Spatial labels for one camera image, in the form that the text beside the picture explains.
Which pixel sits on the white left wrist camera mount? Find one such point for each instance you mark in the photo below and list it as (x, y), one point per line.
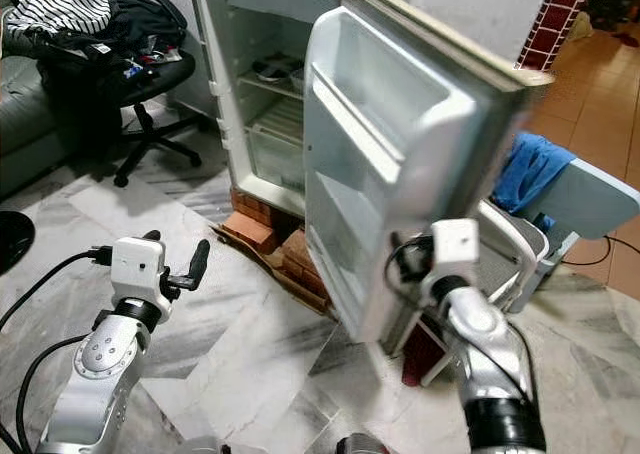
(138, 272)

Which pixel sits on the white fridge door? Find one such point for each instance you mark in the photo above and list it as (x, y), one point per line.
(400, 174)

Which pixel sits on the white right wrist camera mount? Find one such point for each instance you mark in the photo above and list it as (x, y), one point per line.
(455, 244)

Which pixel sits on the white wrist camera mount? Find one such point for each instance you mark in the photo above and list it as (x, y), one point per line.
(138, 272)
(455, 244)

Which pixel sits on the black office chair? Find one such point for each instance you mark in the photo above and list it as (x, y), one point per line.
(145, 79)

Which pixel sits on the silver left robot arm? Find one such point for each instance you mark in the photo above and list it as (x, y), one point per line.
(105, 369)

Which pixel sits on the clear fridge crisper drawer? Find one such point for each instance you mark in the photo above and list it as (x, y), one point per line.
(275, 159)

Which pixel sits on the pale grey appliance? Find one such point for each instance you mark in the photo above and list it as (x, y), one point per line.
(595, 199)

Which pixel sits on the black bag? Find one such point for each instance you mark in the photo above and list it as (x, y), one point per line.
(150, 19)

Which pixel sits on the dark red container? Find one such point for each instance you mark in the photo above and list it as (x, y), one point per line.
(415, 359)

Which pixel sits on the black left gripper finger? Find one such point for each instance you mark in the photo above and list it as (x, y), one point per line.
(152, 236)
(198, 264)

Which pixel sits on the blue cloth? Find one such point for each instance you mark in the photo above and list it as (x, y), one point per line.
(530, 169)

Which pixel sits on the dark grey dish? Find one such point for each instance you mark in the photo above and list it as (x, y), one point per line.
(275, 69)

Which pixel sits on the grey right robot knee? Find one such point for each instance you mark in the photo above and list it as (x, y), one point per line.
(363, 444)

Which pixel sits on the white fridge cabinet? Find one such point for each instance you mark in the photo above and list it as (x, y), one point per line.
(260, 4)

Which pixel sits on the black white striped cloth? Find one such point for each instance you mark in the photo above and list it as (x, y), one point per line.
(60, 6)

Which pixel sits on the black round floor object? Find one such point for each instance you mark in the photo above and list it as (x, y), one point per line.
(15, 242)

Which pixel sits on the red brick stack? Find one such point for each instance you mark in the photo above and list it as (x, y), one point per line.
(302, 259)

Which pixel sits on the grey green leather sofa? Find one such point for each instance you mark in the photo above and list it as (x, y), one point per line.
(20, 114)

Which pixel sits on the orange brick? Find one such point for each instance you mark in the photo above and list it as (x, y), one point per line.
(245, 229)

